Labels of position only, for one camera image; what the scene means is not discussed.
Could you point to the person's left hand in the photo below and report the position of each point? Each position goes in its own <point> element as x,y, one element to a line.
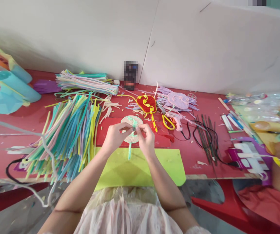
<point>113,139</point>

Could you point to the person's right hand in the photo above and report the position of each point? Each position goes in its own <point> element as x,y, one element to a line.
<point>147,142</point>

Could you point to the person's right thumb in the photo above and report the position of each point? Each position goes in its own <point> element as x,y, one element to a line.
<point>141,128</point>

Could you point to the person's right fingers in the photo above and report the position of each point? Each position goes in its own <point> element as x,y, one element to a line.
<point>141,141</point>

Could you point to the person's left fingers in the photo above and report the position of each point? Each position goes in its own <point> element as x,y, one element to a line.
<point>123,125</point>

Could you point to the person's left thumb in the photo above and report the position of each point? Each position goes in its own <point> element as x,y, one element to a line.
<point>124,132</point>

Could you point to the red cardboard board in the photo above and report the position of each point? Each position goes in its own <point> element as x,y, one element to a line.
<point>106,131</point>

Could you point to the heap of beige stem pieces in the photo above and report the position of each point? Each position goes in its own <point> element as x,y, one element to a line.
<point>109,108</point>

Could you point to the red fan with yellow trim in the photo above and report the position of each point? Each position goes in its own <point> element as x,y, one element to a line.
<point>147,103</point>

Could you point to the yellow-green sheet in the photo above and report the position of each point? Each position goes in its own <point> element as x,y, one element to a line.
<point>166,168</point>

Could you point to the pink glue gun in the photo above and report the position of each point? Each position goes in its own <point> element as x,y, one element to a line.
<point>177,120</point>

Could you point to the heap of lilac pipe cleaners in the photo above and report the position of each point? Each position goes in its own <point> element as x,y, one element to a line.
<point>163,93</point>

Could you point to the small white round object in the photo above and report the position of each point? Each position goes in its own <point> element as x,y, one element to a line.
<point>116,81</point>

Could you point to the pink round fan ornament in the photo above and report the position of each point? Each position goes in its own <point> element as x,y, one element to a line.
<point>177,100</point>

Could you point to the dark bottle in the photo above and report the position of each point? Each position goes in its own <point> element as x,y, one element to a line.
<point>130,75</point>

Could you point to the stack of bundled pastel stems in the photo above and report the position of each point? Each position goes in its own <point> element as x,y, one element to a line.
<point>86,81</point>

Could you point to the pile of pastel pipe cleaners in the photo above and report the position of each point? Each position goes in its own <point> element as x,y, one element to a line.
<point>67,136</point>

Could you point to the wooden stick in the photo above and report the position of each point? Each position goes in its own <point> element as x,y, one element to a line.
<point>224,103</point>

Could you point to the purple paper flower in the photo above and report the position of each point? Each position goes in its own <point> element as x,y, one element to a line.
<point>45,86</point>

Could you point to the row of white sticks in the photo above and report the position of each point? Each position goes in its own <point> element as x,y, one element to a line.
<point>231,122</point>

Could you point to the red plastic chair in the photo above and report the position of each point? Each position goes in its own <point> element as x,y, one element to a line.
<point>218,212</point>

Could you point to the teal paper tube craft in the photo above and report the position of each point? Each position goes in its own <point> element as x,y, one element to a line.
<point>6,92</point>

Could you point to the yellow paper roll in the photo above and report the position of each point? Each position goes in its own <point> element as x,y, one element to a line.
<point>268,126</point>

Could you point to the heap of clear plastic bags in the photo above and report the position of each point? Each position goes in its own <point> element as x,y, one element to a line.
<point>266,103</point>

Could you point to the red plastic stool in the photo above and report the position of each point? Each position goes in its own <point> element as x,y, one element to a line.
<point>6,197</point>

